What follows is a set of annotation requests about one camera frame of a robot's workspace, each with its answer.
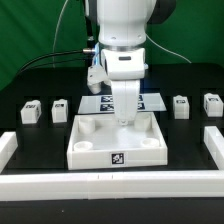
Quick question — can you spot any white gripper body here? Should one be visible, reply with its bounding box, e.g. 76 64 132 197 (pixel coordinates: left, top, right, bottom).
87 48 145 94

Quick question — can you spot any black cable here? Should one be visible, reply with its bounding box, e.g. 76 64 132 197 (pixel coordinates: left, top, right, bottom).
16 48 98 76

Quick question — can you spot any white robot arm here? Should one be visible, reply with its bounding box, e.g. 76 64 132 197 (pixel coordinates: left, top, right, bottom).
84 0 176 125

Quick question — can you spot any black vertical hose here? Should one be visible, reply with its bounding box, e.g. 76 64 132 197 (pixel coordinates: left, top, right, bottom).
84 13 96 61

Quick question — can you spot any white U-shaped fence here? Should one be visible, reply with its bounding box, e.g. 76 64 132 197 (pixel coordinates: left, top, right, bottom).
0 125 224 202

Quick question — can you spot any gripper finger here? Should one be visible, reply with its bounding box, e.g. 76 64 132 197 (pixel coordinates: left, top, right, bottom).
111 80 140 125

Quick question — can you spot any white tag sheet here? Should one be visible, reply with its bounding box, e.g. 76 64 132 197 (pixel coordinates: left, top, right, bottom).
78 93 166 114

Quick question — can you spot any grey thin cable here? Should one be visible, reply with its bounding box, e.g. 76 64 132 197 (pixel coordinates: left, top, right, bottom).
52 0 70 69

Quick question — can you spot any white square tabletop tray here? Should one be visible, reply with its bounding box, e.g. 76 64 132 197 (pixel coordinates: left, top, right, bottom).
67 112 168 170

